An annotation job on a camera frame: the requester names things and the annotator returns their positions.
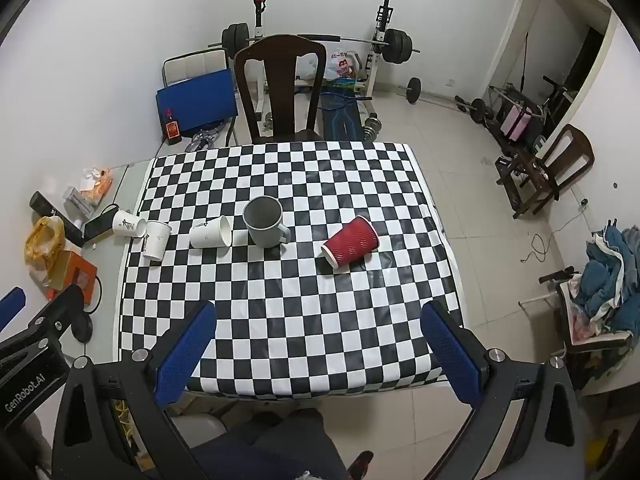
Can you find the dark wooden dining chair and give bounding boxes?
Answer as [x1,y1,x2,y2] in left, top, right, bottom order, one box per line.
[234,35,328,145]

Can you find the grey mug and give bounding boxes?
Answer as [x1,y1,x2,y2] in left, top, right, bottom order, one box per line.
[242,196,292,248]

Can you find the white paper cup black print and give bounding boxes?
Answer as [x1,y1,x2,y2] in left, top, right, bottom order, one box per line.
[112,209,148,237]

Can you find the person's red black shoe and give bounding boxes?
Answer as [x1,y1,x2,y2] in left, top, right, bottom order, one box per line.
[346,451,375,480]

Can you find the black exercise machine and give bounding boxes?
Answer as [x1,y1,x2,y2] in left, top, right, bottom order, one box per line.
[487,76,576,146]

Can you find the white red plastic bag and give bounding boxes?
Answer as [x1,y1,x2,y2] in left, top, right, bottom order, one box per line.
[325,50,358,81]

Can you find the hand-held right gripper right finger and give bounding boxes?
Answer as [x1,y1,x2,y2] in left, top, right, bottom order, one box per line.
[421,301,587,480]

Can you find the black white checkered tablecloth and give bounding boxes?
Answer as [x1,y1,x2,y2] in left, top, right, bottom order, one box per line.
[117,140,463,401]

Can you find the red ribbed paper cup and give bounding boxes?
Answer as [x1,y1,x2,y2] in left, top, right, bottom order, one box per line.
[320,215,380,269]

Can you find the orange cardboard box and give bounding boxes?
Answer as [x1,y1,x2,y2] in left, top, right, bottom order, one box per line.
[50,251,98,306]

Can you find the pink bag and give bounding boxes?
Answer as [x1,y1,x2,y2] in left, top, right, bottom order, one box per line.
[501,107,532,142]

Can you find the long barbell small plates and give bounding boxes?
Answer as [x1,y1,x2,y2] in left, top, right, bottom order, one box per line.
[397,77,488,123]

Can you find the pile of blue clothes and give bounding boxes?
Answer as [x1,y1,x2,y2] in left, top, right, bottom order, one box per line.
[572,220,640,331]

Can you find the white door frame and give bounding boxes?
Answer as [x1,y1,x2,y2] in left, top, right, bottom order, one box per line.
[480,0,621,161]

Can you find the tall white paper cup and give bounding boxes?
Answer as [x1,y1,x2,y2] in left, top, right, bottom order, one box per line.
[142,220,173,262]

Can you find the blue flat board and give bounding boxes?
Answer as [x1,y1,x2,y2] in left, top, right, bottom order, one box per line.
[155,67,238,136]

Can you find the orange snack packet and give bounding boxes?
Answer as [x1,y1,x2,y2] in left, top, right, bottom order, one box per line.
[80,166,113,201]

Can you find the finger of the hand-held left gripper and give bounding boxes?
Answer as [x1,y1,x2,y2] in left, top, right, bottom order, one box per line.
[30,284,86,343]
[0,287,27,333]

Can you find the yellow plastic bag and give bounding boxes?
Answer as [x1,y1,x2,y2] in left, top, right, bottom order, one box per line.
[25,216,66,286]

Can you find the barbell with black plates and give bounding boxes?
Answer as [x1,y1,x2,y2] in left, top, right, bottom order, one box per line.
[221,22,421,66]

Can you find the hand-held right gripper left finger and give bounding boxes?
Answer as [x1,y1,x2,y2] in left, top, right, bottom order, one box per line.
[51,301,217,480]

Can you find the liquor bottle red label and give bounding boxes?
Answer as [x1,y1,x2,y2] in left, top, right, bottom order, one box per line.
[163,107,182,147]

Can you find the small white box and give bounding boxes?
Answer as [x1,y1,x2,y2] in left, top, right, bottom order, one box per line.
[62,186,96,216]

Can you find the black remote control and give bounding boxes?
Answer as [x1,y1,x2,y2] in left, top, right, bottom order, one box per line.
[29,191,83,247]

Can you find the black power strip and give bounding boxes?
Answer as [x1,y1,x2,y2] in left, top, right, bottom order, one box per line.
[82,204,121,240]

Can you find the white weight bench rack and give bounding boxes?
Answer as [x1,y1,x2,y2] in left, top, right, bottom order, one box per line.
[252,0,393,113]

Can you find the silver metal weights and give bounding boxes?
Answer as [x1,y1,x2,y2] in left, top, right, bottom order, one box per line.
[185,127,221,153]

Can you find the brown wooden armchair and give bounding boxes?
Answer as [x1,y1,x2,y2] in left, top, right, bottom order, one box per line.
[495,124,596,218]

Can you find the floral cloth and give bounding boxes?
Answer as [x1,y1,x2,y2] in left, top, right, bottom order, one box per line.
[562,282,632,348]

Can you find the plain white paper cup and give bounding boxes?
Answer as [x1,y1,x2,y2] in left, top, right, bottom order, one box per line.
[189,215,234,249]

